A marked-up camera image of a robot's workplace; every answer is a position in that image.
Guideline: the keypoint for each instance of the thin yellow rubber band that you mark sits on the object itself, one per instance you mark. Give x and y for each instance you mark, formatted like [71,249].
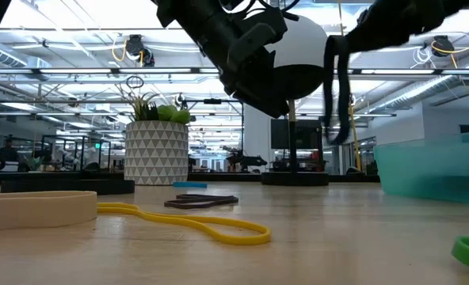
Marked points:
[242,240]

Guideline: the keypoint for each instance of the small blue rubber band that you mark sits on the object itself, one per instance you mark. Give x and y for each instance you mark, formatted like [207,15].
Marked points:
[189,185]

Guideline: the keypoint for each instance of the succulent in triangle-patterned pot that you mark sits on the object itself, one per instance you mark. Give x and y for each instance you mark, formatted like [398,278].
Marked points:
[155,154]

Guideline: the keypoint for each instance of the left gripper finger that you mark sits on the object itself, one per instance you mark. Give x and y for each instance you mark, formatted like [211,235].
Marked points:
[258,87]

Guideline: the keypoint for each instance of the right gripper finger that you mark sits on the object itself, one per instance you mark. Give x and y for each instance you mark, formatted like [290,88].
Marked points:
[373,33]

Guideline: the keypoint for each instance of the person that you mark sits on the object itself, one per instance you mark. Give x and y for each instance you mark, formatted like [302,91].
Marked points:
[9,152]

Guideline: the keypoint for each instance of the black background robot arm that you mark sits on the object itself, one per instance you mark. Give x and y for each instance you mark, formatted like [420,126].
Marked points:
[244,160]

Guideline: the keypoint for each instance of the dark brown rubber band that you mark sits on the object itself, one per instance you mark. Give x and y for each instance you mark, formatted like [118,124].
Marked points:
[179,204]

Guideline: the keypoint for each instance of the white globe table lamp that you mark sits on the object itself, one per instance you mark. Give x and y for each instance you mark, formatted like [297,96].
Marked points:
[302,43]

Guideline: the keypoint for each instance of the translucent green plastic bin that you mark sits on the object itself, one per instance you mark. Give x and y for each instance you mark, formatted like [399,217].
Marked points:
[436,170]

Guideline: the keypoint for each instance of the wide tan rubber band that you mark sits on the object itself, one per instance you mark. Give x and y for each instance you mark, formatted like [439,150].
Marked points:
[40,210]

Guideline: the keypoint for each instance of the black monitor screen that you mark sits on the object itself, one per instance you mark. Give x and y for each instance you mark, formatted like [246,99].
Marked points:
[309,134]

